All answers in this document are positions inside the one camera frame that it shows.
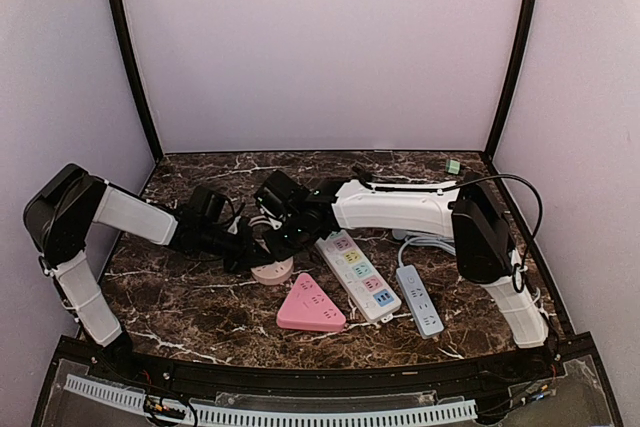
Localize pink triangular power socket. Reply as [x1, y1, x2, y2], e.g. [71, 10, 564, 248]
[276, 273, 346, 332]

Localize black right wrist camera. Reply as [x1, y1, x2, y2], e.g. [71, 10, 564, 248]
[254, 170, 309, 220]

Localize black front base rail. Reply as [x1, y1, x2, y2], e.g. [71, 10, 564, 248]
[29, 334, 626, 427]

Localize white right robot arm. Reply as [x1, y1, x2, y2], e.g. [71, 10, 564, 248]
[254, 170, 550, 381]

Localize white slotted cable tray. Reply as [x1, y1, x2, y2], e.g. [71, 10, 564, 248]
[64, 374, 477, 426]

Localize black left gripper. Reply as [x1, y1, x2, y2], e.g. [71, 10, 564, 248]
[199, 223, 274, 275]

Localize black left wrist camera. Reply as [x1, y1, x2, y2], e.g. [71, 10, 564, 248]
[188, 186, 230, 224]

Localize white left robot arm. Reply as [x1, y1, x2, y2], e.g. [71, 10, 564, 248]
[23, 163, 273, 383]

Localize light blue power strip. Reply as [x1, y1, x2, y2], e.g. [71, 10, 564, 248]
[396, 265, 444, 339]

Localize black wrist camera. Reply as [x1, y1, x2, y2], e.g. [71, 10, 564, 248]
[188, 186, 230, 224]
[254, 170, 309, 220]

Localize white multi-socket power strip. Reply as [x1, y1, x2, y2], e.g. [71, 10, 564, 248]
[315, 230, 402, 323]

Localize green charger adapter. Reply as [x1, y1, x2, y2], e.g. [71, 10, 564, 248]
[445, 159, 463, 175]

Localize round pink power socket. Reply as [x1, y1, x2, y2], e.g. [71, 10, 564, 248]
[251, 257, 294, 286]

